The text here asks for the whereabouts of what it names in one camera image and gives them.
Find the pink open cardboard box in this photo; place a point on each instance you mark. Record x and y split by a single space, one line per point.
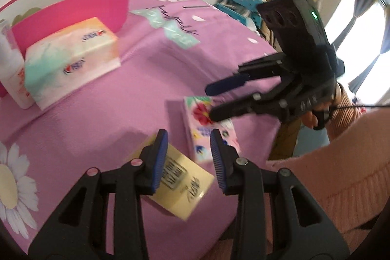
58 14

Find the floral pocket tissue pack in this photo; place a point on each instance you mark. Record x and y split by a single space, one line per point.
196 115

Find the black camera box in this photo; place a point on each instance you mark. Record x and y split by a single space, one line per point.
298 29

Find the right hand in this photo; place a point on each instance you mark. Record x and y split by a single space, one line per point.
313 116

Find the pink floral bedsheet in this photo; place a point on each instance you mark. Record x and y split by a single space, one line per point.
103 123

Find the pastel tissue pack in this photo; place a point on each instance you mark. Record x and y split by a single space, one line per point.
68 59

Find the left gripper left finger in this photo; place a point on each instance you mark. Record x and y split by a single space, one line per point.
101 217

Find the pink sweater right forearm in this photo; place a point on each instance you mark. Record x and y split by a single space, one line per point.
349 178

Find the white pump lotion bottle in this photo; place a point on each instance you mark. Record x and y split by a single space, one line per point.
12 68

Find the green turtle plush toy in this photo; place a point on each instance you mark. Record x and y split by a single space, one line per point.
21 17

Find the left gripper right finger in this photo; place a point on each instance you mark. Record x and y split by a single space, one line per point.
277 217

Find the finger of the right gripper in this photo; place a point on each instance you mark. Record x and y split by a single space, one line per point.
255 103
266 67

